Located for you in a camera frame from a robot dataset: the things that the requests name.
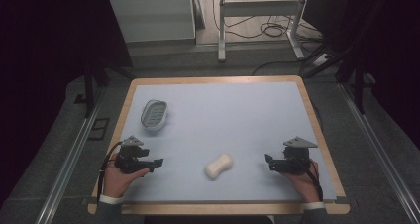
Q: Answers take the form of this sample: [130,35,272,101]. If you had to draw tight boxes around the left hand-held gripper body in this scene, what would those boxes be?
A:
[114,135,155,175]

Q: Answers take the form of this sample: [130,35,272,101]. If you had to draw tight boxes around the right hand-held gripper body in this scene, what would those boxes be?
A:
[272,136,319,176]

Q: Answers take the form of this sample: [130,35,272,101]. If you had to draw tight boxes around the person's left hand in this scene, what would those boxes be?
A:
[102,153,151,199]

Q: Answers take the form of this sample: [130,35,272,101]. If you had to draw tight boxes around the person's right hand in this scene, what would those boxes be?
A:
[280,159,321,204]

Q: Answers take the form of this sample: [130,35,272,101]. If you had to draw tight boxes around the black floor plate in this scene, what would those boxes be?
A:
[87,117,111,141]

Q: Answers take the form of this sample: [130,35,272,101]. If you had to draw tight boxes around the grey oval soap dish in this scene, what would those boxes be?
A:
[140,99,169,133]

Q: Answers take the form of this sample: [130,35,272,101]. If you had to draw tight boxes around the white soap bar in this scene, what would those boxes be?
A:
[204,152,235,181]

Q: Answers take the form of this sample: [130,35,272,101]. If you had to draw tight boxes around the light blue mat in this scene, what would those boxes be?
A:
[119,81,338,204]

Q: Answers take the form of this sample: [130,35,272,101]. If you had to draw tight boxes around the black metal stand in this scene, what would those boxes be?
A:
[74,56,137,119]
[301,0,392,115]

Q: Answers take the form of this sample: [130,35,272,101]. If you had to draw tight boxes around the white power strip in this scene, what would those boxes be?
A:
[311,53,329,68]

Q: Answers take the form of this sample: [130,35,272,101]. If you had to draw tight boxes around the white cabinet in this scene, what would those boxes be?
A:
[108,0,197,44]

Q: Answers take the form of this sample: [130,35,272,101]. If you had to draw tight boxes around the white metal stand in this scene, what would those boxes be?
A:
[217,0,312,63]

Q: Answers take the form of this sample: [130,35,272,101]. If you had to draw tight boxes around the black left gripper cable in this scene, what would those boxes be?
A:
[96,140,124,202]

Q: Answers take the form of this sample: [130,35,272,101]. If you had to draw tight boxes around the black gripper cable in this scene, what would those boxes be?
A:
[296,159,325,202]
[96,140,124,202]

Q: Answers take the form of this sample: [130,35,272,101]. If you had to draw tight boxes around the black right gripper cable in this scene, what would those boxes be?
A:
[296,159,325,202]

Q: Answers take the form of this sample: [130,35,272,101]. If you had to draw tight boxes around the aluminium rail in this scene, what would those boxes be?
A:
[338,81,420,224]
[35,84,108,224]

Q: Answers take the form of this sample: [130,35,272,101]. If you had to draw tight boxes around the black floor cables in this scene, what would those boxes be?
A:
[211,0,326,77]

